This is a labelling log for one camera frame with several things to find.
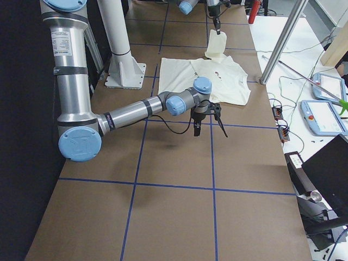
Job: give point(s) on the orange connector block far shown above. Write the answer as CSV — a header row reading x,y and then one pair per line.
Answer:
x,y
277,113

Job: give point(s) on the metal reacher grabber stick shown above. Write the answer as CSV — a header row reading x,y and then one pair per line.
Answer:
x,y
341,102

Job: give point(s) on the near blue teach pendant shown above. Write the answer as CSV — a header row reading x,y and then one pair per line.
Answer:
x,y
321,118

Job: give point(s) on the cream long-sleeve cat shirt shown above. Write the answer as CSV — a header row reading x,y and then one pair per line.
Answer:
x,y
229,80

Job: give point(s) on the blue teach pendant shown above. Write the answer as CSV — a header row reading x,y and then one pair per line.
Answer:
x,y
334,85
321,118

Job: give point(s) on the white pedestal mounting base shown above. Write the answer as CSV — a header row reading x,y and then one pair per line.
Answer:
x,y
124,71

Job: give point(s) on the orange connector block near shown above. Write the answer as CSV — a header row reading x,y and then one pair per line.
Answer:
x,y
283,132

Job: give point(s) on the red fire extinguisher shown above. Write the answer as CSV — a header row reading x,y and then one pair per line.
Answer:
x,y
254,11

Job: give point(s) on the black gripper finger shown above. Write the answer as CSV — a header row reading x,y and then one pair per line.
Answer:
x,y
197,129
217,24

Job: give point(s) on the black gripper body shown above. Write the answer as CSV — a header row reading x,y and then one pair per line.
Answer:
x,y
213,12
198,117

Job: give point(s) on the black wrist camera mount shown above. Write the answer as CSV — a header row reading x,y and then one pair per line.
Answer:
x,y
215,110

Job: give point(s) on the black box white label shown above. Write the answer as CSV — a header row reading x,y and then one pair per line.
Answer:
x,y
300,180

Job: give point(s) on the black monitor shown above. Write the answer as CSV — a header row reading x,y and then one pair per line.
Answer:
x,y
327,170

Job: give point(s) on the far blue teach pendant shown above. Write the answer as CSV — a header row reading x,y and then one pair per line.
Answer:
x,y
334,85

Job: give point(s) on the orange connector block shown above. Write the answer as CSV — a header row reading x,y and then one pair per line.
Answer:
x,y
283,132
277,113

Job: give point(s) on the grey aluminium frame post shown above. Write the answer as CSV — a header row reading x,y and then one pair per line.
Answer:
x,y
283,39

